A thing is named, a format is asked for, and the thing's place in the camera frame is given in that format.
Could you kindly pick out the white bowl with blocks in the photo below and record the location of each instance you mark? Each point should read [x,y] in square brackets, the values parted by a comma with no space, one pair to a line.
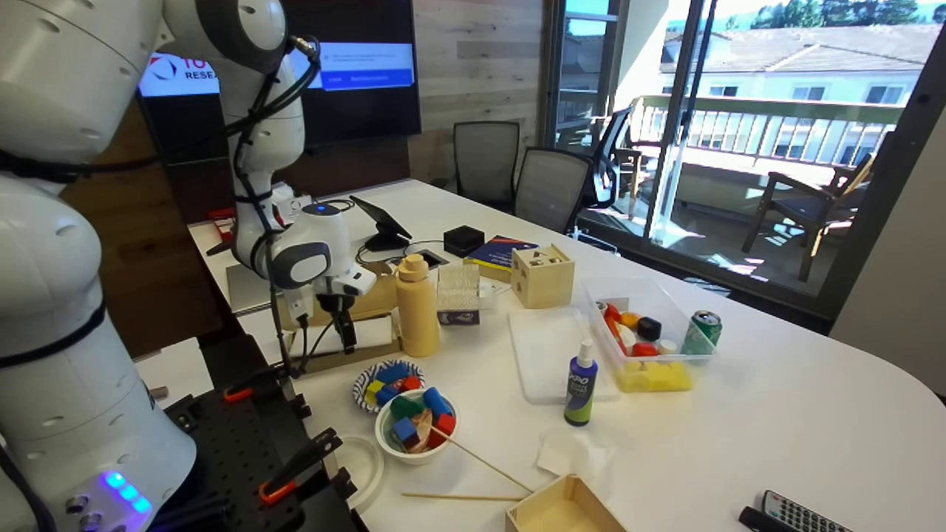
[415,426]

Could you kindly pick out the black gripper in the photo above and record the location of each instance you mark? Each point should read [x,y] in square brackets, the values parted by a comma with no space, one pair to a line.
[337,305]

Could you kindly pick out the orange black clamp right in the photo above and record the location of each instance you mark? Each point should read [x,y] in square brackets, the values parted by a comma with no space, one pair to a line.
[250,385]

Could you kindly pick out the black tablet on stand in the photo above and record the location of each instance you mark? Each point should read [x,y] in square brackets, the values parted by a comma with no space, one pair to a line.
[389,232]

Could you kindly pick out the green soda can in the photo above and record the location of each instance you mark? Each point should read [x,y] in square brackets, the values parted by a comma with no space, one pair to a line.
[702,334]

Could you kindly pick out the black mesh office chair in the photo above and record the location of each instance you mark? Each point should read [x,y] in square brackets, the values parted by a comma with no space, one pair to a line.
[550,187]

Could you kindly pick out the orange black clamp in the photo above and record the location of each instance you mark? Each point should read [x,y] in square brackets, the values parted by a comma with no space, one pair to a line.
[303,473]
[250,385]

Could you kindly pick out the blue patterned paper plate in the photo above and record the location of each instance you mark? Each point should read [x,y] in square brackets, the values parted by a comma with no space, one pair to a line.
[384,379]

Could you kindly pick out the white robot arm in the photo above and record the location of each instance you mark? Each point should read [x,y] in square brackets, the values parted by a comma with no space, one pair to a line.
[83,442]

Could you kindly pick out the wooden shape sorter box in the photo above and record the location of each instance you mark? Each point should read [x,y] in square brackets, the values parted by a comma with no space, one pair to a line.
[541,275]

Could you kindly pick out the clear plastic container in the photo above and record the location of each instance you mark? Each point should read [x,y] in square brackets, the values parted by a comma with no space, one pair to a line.
[460,293]

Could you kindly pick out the black small box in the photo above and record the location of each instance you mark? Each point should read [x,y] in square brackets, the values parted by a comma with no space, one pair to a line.
[463,240]

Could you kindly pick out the blue yellow book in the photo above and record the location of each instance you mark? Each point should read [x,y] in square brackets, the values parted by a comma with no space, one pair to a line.
[494,255]

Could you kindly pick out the clear plastic toy bin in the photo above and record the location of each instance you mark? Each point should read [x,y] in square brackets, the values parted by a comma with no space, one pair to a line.
[640,337]

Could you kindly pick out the blue paint bottle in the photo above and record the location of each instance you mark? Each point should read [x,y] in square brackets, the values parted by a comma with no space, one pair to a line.
[580,385]

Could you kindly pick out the white cutting board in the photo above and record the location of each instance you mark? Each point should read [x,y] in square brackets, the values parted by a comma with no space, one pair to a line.
[544,343]

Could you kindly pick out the brown cardboard box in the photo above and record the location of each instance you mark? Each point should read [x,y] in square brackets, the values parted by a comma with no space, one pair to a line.
[330,327]

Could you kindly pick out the wooden chopstick lower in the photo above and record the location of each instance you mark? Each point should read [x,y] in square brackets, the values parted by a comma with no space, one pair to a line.
[460,498]

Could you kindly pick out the orange black clamp left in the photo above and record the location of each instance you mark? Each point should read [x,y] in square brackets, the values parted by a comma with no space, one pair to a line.
[303,473]

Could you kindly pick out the black perforated mounting board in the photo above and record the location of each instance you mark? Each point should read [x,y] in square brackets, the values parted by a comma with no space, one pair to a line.
[240,448]

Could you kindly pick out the tan insulated bottle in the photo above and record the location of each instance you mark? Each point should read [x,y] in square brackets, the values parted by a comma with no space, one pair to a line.
[415,300]

